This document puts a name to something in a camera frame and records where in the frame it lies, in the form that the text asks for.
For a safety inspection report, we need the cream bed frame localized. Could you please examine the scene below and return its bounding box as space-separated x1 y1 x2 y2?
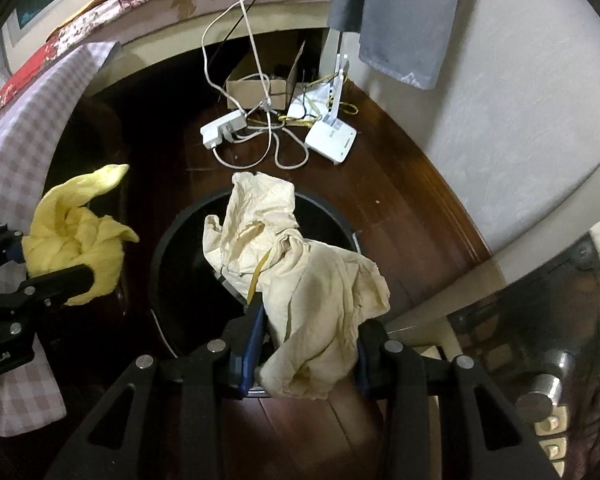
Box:
85 2 331 96

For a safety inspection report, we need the pink checkered tablecloth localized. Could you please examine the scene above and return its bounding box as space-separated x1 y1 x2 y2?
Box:
0 40 123 438

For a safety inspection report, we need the cream switch panel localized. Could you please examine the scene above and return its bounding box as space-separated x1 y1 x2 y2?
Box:
532 404 571 480

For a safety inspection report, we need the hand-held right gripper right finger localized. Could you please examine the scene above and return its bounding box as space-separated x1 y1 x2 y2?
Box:
355 317 563 480

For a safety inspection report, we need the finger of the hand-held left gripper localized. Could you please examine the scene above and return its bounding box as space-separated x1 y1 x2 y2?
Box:
0 264 97 321
0 224 28 267

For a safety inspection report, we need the cardboard box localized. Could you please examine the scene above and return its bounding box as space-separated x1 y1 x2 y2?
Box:
225 40 306 111

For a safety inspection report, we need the round metal knob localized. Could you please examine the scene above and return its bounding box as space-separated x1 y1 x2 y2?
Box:
516 374 563 413

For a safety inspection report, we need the white router with antennas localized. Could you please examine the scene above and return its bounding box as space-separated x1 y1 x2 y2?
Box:
305 52 358 165

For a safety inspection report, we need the grey patterned curtain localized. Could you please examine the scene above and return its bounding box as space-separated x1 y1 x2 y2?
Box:
327 0 467 91

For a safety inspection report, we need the thin yellow cable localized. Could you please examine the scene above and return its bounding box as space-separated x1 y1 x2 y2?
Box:
277 72 358 128

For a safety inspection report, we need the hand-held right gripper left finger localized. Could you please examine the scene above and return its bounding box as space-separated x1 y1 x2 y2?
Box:
45 302 268 480

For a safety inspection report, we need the cream cloth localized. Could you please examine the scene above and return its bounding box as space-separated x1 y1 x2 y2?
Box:
202 171 392 402

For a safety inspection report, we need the yellow cloth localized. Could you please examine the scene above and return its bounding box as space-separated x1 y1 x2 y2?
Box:
21 163 141 307

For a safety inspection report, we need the thick white cable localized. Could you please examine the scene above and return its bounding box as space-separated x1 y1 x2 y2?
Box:
201 0 243 111

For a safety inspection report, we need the white charger cable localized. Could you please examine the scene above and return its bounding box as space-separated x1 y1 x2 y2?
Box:
230 0 311 171

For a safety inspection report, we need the dark glossy cabinet panel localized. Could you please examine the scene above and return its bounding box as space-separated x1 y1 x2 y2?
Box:
445 232 600 480

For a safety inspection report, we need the black trash bin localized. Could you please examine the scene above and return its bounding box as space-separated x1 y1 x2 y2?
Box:
147 187 361 361

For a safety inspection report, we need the black cable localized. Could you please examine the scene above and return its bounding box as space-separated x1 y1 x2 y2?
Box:
215 0 286 51

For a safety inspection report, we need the white power strip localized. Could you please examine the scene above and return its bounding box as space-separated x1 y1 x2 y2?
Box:
200 109 248 151

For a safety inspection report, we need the white modem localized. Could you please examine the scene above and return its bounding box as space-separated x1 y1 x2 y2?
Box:
286 84 333 122

